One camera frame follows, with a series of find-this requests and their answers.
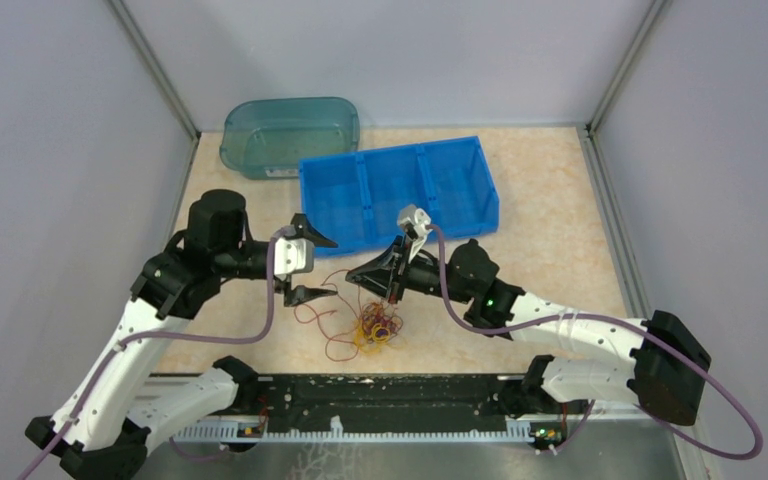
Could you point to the teal transparent plastic tub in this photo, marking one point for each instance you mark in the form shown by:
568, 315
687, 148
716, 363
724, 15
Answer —
266, 139

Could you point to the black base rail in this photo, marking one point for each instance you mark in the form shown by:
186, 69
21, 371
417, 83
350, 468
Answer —
412, 403

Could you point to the grey slotted cable duct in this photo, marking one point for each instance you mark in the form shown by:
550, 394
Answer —
231, 432

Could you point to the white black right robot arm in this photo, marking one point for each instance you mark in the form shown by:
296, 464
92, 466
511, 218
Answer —
655, 363

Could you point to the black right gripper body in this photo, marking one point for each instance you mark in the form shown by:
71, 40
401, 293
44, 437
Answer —
423, 274

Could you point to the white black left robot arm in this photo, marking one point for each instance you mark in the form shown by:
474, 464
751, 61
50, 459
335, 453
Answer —
100, 432

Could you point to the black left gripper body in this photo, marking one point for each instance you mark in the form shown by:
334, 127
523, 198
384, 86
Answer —
283, 282

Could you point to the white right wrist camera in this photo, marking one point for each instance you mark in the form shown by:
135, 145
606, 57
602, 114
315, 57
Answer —
415, 224

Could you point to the blue three-compartment plastic bin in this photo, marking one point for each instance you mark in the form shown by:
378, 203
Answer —
354, 198

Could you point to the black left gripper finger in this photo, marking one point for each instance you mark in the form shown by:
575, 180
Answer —
301, 294
306, 237

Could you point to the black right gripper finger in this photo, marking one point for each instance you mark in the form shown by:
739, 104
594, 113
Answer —
391, 260
377, 279

